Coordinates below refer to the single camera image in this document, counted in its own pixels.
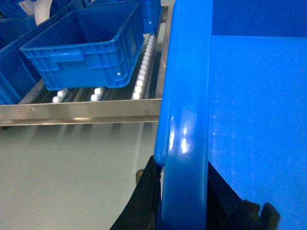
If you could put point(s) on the blue crate behind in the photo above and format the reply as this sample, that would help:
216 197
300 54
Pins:
151 11

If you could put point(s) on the large blue plastic crate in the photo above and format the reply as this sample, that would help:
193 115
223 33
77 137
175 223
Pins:
235 97

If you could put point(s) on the blue crate at left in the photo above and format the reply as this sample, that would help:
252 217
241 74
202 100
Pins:
17 74

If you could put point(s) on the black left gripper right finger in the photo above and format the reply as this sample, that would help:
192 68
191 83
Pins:
227 211

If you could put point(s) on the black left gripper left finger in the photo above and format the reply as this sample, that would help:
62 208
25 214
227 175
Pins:
143 208

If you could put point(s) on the blue crate on roller shelf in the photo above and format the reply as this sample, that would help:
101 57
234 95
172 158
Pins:
91 47

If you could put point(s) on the metal roller shelf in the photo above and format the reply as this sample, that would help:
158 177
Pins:
139 101

